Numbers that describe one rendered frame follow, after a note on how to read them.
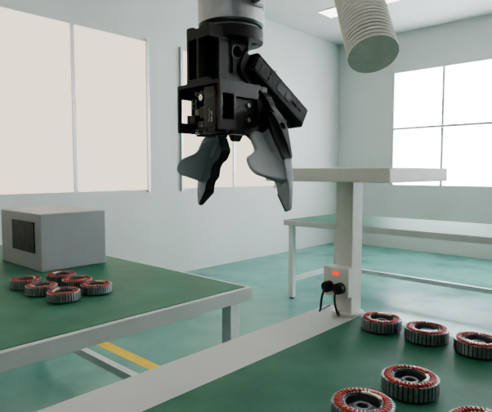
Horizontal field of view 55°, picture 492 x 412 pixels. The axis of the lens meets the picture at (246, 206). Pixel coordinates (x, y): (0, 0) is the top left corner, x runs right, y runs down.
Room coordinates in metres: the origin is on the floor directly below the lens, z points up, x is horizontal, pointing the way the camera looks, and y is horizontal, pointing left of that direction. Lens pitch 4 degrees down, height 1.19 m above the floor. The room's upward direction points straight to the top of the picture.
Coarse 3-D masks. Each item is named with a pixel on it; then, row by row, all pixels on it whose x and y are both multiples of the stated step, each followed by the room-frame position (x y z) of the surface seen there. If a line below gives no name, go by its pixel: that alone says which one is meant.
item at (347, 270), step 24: (312, 168) 1.22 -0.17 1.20; (336, 168) 1.17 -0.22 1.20; (360, 168) 1.13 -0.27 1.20; (384, 168) 1.09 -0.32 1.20; (408, 168) 1.15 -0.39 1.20; (432, 168) 1.26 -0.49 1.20; (360, 192) 1.48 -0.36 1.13; (336, 216) 1.49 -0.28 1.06; (360, 216) 1.48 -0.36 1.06; (336, 240) 1.48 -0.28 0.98; (360, 240) 1.48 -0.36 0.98; (336, 264) 1.48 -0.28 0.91; (360, 264) 1.49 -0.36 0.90; (336, 288) 1.40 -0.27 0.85; (360, 288) 1.49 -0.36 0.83; (336, 312) 1.39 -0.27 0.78; (360, 312) 1.46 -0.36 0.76
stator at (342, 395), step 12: (336, 396) 0.84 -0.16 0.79; (348, 396) 0.85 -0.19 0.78; (360, 396) 0.86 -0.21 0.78; (372, 396) 0.85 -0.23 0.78; (384, 396) 0.84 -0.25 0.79; (336, 408) 0.81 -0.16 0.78; (348, 408) 0.80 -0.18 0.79; (360, 408) 0.82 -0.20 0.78; (372, 408) 0.84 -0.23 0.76; (384, 408) 0.80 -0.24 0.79
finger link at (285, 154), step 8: (264, 104) 0.54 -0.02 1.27; (272, 104) 0.54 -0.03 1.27; (264, 112) 0.53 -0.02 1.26; (272, 112) 0.52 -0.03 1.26; (264, 120) 0.53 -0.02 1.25; (272, 120) 0.52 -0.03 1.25; (280, 120) 0.52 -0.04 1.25; (264, 128) 0.53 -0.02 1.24; (272, 128) 0.52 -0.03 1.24; (280, 128) 0.52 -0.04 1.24; (272, 136) 0.52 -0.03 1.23; (280, 136) 0.52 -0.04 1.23; (288, 136) 0.52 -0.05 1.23; (280, 144) 0.52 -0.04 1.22; (288, 144) 0.52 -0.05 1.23; (280, 152) 0.51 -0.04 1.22; (288, 152) 0.52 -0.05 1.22
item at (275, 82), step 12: (252, 60) 0.55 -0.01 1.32; (264, 60) 0.55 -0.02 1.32; (252, 72) 0.54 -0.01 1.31; (264, 72) 0.55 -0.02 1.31; (264, 84) 0.55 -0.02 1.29; (276, 84) 0.57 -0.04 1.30; (276, 96) 0.57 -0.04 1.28; (288, 96) 0.58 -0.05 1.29; (276, 108) 0.59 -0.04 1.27; (288, 108) 0.58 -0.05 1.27; (300, 108) 0.60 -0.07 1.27; (288, 120) 0.60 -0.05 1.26; (300, 120) 0.60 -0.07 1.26
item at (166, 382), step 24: (312, 312) 1.49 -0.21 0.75; (264, 336) 1.27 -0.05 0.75; (288, 336) 1.27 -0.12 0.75; (312, 336) 1.27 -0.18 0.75; (192, 360) 1.10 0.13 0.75; (216, 360) 1.10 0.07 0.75; (240, 360) 1.10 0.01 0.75; (120, 384) 0.97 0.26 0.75; (144, 384) 0.97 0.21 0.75; (168, 384) 0.97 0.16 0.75; (192, 384) 0.97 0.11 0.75; (48, 408) 0.87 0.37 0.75; (72, 408) 0.87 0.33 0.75; (96, 408) 0.87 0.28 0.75; (120, 408) 0.87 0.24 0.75; (144, 408) 0.87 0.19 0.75
